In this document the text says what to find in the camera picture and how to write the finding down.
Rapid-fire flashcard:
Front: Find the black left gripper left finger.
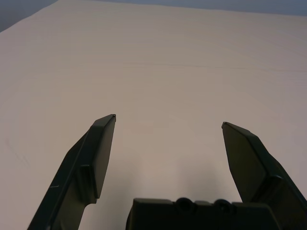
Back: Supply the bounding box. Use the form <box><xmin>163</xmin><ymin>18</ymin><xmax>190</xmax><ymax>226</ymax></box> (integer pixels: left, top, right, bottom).
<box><xmin>26</xmin><ymin>114</ymin><xmax>117</xmax><ymax>230</ymax></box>

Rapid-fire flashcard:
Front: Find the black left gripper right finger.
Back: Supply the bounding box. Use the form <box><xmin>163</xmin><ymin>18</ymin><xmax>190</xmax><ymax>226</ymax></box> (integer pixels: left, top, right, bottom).
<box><xmin>221</xmin><ymin>121</ymin><xmax>307</xmax><ymax>230</ymax></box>

